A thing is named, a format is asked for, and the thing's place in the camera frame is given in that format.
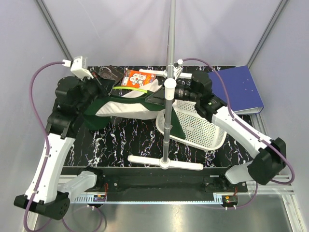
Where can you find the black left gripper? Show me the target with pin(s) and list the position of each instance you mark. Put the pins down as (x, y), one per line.
(104, 88)

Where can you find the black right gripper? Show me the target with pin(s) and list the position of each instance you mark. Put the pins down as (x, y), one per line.
(158, 97)

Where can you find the lime green clothes hanger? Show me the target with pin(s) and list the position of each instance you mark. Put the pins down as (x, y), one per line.
(130, 88)

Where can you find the green and white t shirt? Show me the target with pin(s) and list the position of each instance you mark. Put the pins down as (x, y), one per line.
(131, 105)

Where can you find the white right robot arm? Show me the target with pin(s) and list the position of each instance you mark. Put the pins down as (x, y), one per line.
(269, 155)

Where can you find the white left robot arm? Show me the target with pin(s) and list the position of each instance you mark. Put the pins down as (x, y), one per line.
(74, 94)

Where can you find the grey clothes rack stand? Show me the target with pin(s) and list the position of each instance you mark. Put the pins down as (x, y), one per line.
(169, 108)

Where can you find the orange book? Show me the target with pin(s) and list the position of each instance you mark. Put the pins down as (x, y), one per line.
(137, 79)

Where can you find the white perforated plastic basket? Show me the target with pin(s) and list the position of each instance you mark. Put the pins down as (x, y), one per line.
(188, 128)

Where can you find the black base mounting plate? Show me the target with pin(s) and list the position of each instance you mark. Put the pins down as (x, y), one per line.
(210, 179)

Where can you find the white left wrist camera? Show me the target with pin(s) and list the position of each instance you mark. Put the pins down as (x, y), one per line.
(79, 68)

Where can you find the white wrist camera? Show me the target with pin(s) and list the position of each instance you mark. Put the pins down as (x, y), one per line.
(79, 68)
(178, 68)

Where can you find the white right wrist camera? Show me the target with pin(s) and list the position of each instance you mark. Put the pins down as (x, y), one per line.
(178, 68)

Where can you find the blue ring binder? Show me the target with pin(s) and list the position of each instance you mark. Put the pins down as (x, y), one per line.
(242, 92)

